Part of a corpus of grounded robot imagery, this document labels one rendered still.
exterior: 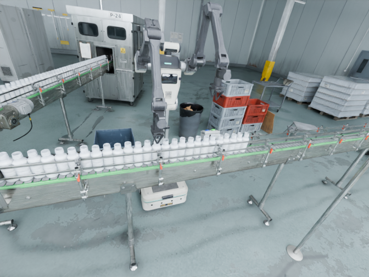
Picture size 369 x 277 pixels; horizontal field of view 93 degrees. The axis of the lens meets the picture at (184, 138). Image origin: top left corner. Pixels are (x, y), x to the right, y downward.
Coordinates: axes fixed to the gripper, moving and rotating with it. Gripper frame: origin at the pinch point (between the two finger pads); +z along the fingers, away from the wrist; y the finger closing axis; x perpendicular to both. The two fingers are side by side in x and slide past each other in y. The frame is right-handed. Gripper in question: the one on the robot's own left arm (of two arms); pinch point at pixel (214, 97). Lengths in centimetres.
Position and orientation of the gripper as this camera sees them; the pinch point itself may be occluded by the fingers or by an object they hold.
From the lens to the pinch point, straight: 133.7
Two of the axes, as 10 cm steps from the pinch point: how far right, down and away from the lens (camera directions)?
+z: -1.2, 8.5, 5.1
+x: -9.3, 0.7, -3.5
